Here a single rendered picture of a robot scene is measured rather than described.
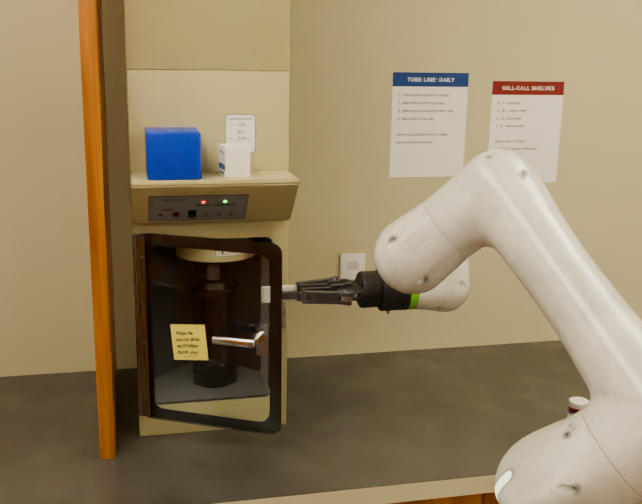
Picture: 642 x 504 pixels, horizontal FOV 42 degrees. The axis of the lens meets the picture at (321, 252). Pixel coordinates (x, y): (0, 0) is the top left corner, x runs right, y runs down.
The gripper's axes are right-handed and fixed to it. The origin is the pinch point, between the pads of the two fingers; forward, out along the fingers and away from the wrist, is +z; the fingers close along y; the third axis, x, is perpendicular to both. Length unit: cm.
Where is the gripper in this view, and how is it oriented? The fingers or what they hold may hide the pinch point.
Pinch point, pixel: (279, 293)
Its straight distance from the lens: 166.9
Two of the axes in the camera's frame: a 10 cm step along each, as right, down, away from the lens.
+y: 2.2, 2.4, -9.5
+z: -9.7, 0.4, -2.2
